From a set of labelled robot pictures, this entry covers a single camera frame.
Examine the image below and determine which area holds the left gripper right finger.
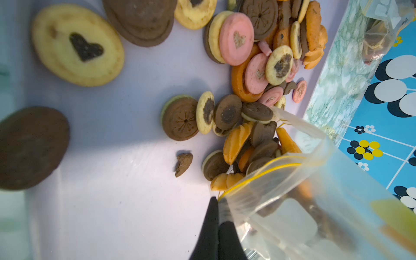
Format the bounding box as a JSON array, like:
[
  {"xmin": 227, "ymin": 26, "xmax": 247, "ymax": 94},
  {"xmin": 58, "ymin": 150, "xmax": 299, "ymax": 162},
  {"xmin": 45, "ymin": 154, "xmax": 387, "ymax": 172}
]
[{"xmin": 218, "ymin": 222, "xmax": 247, "ymax": 260}]

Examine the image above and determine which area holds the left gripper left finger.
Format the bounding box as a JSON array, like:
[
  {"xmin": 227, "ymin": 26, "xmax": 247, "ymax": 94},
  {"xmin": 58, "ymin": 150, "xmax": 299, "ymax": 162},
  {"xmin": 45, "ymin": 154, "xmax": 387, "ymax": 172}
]
[{"xmin": 190, "ymin": 197, "xmax": 219, "ymax": 260}]

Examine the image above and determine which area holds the ziploc bag of cookies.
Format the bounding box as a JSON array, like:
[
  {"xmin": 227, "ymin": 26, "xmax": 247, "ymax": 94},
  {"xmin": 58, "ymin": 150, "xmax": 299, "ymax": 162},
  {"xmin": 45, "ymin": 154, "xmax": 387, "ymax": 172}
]
[
  {"xmin": 219, "ymin": 108, "xmax": 416, "ymax": 260},
  {"xmin": 359, "ymin": 0, "xmax": 416, "ymax": 65}
]

